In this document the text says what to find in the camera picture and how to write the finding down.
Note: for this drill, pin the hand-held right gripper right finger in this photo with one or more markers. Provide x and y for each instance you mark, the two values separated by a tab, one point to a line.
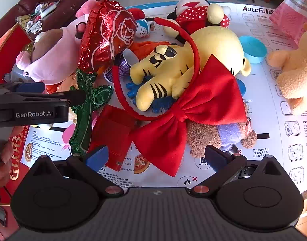
214	155

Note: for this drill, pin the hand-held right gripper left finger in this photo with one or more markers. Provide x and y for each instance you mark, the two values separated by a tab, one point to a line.
99	153

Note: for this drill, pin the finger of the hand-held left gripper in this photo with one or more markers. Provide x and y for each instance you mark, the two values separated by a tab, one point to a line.
75	97
30	87

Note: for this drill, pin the pink pig plush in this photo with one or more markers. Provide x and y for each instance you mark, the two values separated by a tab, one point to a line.
58	57

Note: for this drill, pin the red cardboard box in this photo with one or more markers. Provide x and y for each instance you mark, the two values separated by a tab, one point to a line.
10	45

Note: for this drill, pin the red bow headband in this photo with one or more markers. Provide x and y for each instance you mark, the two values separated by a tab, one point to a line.
208	90

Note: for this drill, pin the red snack packet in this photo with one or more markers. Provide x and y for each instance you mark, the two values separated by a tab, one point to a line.
105	30

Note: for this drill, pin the person's left hand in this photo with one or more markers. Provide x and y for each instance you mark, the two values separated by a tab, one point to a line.
7	155

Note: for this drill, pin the peach round plush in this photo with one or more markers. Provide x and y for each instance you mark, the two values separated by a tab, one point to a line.
65	85

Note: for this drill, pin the grey plush toy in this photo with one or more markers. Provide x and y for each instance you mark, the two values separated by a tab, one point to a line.
16	72

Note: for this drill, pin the brown bear plush purple shirt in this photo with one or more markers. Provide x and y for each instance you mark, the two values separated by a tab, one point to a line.
201	133

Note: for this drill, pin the purple yogurt cup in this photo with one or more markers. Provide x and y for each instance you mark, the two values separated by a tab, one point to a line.
123	67

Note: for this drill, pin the blue spiky plastic toy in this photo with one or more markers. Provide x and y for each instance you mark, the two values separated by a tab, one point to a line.
132	90

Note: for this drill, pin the blue plastic plate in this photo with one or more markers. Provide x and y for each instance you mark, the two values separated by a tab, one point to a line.
241	86

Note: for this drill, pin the dark red leather sofa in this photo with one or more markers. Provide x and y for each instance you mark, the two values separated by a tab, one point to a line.
68	5

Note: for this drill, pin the yellow tiger plush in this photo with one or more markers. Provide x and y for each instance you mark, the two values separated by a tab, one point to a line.
168	75

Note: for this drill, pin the blue cat figure toy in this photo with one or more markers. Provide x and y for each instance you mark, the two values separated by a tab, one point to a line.
143	29

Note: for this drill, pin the beige bear plush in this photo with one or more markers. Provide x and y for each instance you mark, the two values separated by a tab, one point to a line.
294	77

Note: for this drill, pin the light blue plastic bowl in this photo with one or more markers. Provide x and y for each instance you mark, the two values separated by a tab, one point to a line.
253	50

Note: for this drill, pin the mouse plush polka-dot dress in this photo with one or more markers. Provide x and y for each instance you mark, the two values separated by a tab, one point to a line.
193	17

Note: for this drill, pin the pink plastic bag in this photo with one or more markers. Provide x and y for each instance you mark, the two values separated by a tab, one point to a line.
294	7

